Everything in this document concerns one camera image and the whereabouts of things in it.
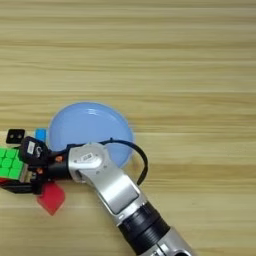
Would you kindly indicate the blue rectangular block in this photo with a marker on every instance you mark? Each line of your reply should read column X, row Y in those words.
column 40, row 134

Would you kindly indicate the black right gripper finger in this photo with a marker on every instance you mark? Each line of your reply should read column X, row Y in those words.
column 16, row 188

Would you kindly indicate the red cube block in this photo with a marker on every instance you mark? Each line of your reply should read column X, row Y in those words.
column 51, row 200

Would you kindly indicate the small black cube white base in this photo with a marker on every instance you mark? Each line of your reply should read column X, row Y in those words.
column 15, row 136

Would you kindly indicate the green and red Rubik's cube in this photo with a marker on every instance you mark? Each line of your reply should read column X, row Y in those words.
column 10, row 165

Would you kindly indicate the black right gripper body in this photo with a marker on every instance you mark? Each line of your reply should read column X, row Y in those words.
column 56, row 168

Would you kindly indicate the light blue round plate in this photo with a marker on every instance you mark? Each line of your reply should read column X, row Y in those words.
column 90, row 125

